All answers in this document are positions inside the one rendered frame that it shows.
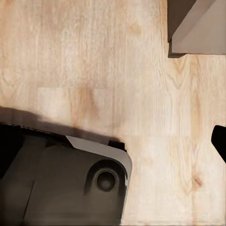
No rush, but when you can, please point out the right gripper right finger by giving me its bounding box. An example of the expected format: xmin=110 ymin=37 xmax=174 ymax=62
xmin=211 ymin=125 xmax=226 ymax=163

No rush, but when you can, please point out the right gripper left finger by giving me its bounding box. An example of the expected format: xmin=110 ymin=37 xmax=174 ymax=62
xmin=0 ymin=125 xmax=24 ymax=181

